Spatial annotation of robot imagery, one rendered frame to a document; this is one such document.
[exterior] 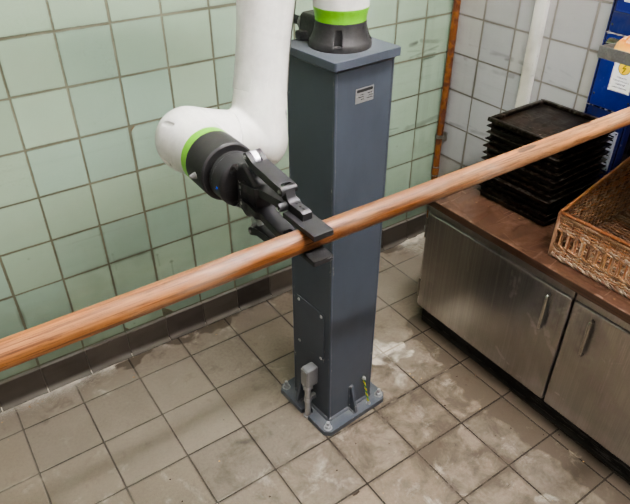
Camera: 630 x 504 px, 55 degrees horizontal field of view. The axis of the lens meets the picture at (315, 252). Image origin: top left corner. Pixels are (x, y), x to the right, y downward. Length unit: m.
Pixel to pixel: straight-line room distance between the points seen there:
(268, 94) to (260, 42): 0.08
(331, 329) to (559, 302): 0.67
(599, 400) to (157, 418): 1.39
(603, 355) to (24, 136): 1.74
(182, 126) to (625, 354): 1.34
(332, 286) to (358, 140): 0.42
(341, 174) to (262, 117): 0.51
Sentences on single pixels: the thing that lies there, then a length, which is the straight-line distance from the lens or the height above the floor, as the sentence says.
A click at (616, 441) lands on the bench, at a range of 2.04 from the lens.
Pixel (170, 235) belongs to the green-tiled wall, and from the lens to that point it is 2.21.
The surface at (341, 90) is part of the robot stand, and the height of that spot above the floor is 1.13.
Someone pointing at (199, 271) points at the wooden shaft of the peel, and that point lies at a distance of 0.69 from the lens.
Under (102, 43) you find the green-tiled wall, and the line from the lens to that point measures 1.90.
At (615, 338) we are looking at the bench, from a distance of 1.85.
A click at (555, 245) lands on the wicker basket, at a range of 1.90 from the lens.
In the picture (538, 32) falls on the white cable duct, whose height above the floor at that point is 1.03.
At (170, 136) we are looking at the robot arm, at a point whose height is 1.22.
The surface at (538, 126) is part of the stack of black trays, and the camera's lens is 2.07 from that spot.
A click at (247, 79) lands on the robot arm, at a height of 1.28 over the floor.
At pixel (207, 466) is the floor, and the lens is 2.02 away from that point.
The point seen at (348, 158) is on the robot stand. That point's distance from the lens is 1.51.
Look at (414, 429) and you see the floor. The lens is 2.10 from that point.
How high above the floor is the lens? 1.61
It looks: 35 degrees down
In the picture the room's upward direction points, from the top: straight up
